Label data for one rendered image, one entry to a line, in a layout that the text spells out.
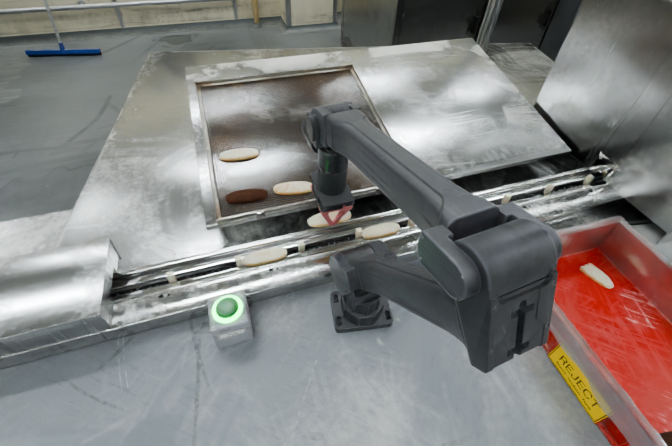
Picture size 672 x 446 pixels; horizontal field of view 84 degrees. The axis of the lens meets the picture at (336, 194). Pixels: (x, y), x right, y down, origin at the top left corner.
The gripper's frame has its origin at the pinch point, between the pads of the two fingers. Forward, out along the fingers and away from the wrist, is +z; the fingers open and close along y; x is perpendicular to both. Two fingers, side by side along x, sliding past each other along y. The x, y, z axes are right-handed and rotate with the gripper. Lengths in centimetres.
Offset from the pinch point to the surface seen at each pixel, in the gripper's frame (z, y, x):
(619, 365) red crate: 10, -43, -45
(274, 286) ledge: 7.3, -9.3, 14.7
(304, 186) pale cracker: 3.1, 13.5, 2.2
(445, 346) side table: 11.1, -29.7, -14.9
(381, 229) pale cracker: 7.5, -1.3, -12.8
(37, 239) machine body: 13, 22, 66
